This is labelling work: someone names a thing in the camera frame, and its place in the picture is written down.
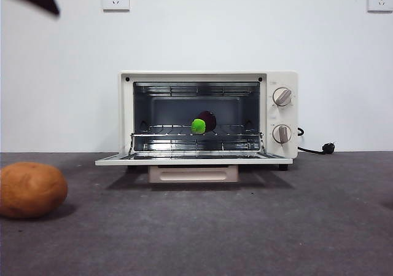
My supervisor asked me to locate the black power cord with plug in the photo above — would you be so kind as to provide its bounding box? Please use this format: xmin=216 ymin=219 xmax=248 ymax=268
xmin=297 ymin=127 xmax=337 ymax=156

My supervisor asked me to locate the metal wire oven rack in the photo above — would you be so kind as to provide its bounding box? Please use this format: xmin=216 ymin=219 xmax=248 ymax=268
xmin=130 ymin=124 xmax=265 ymax=140

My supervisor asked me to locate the oven door with beige handle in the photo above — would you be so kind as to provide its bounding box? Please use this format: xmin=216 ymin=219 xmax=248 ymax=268
xmin=95 ymin=151 xmax=292 ymax=184

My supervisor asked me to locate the purple eggplant with green stem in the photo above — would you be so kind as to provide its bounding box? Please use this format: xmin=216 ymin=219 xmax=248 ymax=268
xmin=190 ymin=110 xmax=217 ymax=135

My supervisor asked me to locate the beige oven knob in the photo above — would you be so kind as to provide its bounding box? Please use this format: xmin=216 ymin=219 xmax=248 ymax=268
xmin=272 ymin=124 xmax=293 ymax=144
xmin=272 ymin=87 xmax=293 ymax=107

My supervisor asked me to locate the white Toshiba toaster oven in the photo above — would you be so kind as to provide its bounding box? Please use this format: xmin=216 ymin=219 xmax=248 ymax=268
xmin=119 ymin=69 xmax=298 ymax=172

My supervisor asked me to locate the brown potato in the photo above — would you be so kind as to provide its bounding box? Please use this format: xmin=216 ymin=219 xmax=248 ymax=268
xmin=0 ymin=162 xmax=69 ymax=219

